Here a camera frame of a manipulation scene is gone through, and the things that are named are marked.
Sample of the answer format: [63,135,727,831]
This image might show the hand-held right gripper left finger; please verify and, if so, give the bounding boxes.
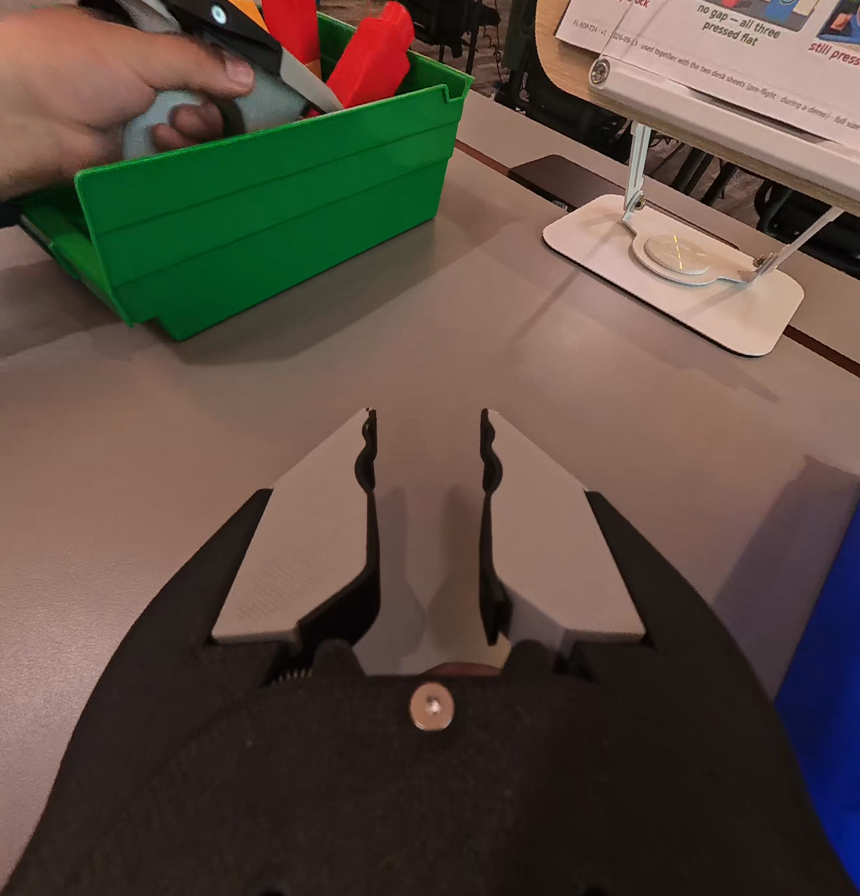
[211,409,382,652]

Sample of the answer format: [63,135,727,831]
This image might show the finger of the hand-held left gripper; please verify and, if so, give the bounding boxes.
[115,0,345,113]

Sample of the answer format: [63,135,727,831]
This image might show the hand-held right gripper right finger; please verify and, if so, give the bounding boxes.
[478,409,647,673]

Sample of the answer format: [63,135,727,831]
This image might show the blue plastic bin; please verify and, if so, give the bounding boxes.
[775,474,860,896]

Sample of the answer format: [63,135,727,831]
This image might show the person's left hand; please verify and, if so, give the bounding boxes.
[0,7,257,204]

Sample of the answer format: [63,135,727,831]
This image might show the green plastic bin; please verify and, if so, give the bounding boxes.
[20,12,474,343]

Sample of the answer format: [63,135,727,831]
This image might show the wooden document stand white base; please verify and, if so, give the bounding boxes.
[536,0,860,358]

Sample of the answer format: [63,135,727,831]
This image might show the laminated instruction sheet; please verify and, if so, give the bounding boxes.
[557,0,860,141]

